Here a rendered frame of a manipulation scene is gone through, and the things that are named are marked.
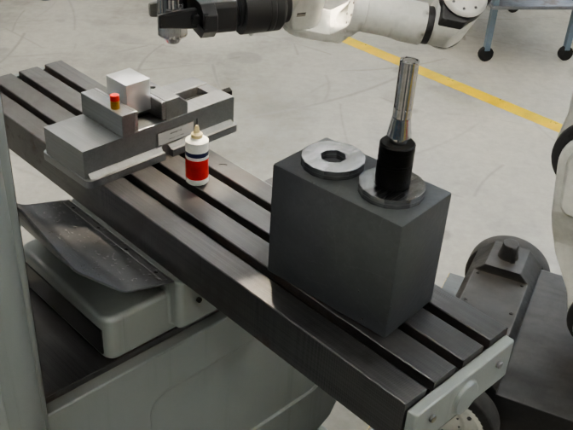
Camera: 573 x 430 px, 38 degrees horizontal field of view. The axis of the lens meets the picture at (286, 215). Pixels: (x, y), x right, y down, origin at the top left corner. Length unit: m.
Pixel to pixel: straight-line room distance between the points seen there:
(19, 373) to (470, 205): 2.37
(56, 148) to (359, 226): 0.63
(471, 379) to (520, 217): 2.17
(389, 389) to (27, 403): 0.51
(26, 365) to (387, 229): 0.53
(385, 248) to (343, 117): 2.80
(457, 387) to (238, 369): 0.62
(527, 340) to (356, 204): 0.81
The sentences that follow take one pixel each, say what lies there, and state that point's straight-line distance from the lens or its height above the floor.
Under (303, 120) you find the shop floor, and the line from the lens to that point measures 3.79.
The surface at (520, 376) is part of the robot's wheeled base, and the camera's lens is 1.72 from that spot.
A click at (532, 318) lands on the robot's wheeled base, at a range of 1.87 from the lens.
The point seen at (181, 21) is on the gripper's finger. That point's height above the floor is 1.24.
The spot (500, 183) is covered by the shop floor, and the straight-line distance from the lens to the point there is 3.51.
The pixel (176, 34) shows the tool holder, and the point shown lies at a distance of 1.34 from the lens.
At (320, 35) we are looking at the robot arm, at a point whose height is 1.19.
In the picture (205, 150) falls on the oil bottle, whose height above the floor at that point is 1.01.
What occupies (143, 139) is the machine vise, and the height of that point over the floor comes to 0.99.
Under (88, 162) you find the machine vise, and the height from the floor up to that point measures 0.98.
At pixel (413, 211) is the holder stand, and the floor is 1.12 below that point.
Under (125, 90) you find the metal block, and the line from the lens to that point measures 1.48.
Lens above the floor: 1.70
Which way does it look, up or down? 33 degrees down
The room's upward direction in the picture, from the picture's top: 4 degrees clockwise
